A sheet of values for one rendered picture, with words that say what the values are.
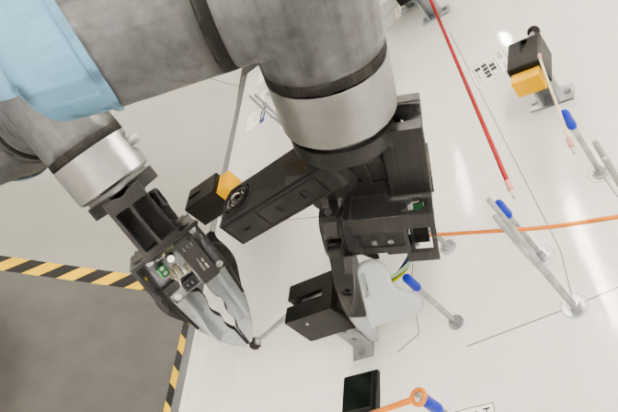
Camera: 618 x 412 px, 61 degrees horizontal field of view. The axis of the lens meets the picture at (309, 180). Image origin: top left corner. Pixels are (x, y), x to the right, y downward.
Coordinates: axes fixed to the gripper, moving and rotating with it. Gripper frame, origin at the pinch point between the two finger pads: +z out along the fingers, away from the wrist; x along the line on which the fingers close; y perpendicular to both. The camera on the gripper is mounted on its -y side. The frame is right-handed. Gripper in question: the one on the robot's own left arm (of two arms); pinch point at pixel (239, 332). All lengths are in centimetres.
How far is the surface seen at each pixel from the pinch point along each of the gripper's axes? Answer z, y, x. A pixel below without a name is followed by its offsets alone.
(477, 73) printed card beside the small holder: -4.7, -3.4, 43.6
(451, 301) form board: 6.4, 12.9, 17.4
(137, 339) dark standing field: 26, -117, -33
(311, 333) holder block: 1.6, 8.3, 5.5
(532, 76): -5.7, 13.1, 37.1
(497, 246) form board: 4.9, 13.8, 24.1
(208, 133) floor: -9, -199, 35
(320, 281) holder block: -2.1, 8.9, 9.1
